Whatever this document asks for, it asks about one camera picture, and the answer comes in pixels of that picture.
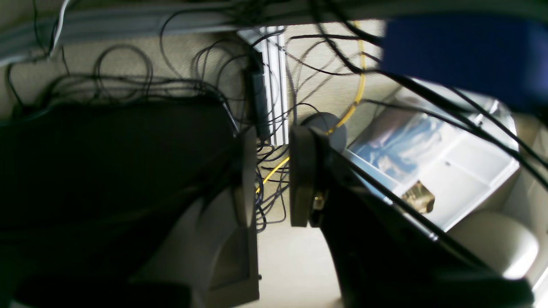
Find blue box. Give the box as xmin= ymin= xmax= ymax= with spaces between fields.
xmin=381 ymin=14 xmax=548 ymax=113

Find aluminium frame stand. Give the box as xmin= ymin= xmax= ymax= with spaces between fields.
xmin=237 ymin=26 xmax=289 ymax=146

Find small brass object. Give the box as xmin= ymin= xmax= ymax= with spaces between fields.
xmin=402 ymin=181 xmax=436 ymax=214

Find clear plastic storage bin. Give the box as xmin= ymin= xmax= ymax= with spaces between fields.
xmin=344 ymin=88 xmax=519 ymax=231

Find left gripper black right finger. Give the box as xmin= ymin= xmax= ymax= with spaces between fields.
xmin=289 ymin=125 xmax=534 ymax=308

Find white cable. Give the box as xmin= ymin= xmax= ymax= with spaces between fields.
xmin=47 ymin=0 xmax=73 ymax=58

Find yellow cable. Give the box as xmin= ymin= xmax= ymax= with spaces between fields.
xmin=255 ymin=21 xmax=368 ymax=194

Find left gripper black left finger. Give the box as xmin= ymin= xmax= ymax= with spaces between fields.
xmin=130 ymin=128 xmax=259 ymax=308

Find tangled black floor cables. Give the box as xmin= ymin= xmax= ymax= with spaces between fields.
xmin=6 ymin=0 xmax=300 ymax=234

